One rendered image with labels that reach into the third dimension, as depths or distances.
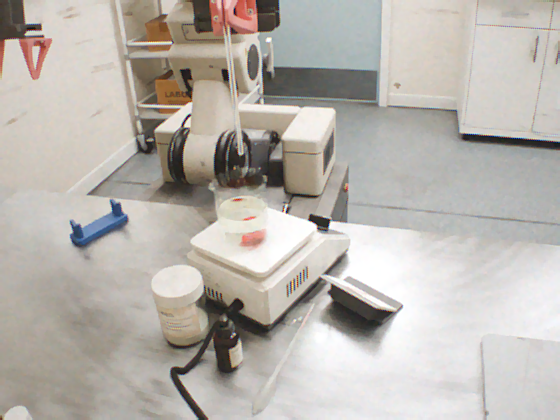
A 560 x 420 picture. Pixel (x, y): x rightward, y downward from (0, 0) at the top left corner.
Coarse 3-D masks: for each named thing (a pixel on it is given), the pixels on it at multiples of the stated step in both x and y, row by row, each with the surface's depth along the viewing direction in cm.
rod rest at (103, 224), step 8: (112, 200) 82; (112, 208) 83; (120, 208) 81; (104, 216) 82; (112, 216) 82; (120, 216) 82; (72, 224) 77; (88, 224) 80; (96, 224) 80; (104, 224) 80; (112, 224) 81; (80, 232) 76; (88, 232) 78; (96, 232) 78; (72, 240) 78; (80, 240) 76; (88, 240) 78
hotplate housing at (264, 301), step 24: (312, 240) 63; (336, 240) 67; (192, 264) 62; (216, 264) 60; (288, 264) 59; (312, 264) 63; (216, 288) 61; (240, 288) 58; (264, 288) 56; (288, 288) 59; (240, 312) 60; (264, 312) 57
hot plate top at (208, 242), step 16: (272, 224) 63; (288, 224) 63; (304, 224) 63; (192, 240) 61; (208, 240) 61; (272, 240) 60; (288, 240) 60; (304, 240) 61; (208, 256) 60; (224, 256) 58; (240, 256) 58; (256, 256) 58; (272, 256) 58; (288, 256) 58; (256, 272) 55
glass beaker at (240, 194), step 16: (224, 176) 59; (240, 176) 60; (256, 176) 59; (224, 192) 60; (240, 192) 61; (256, 192) 55; (224, 208) 56; (240, 208) 56; (256, 208) 56; (224, 224) 57; (240, 224) 57; (256, 224) 57; (224, 240) 59; (240, 240) 58; (256, 240) 58
